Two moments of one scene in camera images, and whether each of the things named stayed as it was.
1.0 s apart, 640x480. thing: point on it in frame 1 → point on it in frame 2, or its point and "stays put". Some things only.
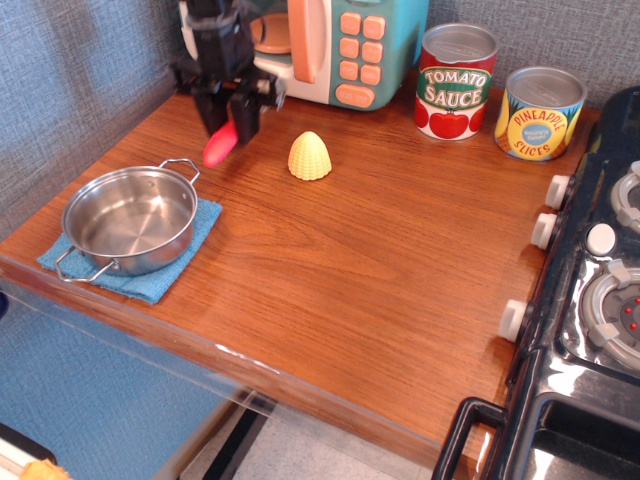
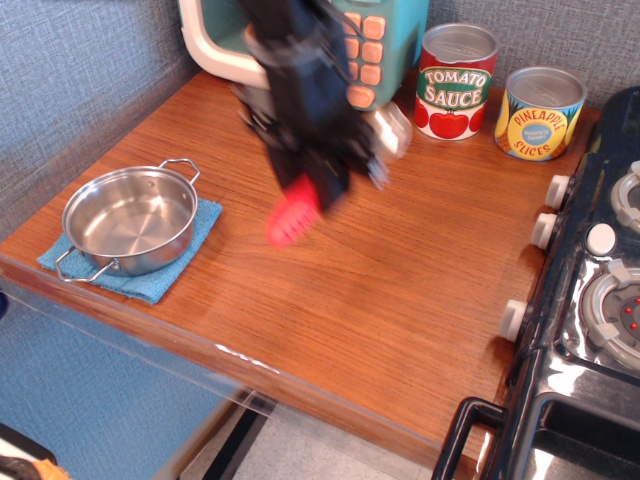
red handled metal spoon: (221, 143) → (294, 213)
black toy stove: (572, 408) stays put
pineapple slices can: (538, 112) stays put
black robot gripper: (222, 65) → (301, 99)
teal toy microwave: (353, 55) stays put
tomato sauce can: (455, 80) stays put
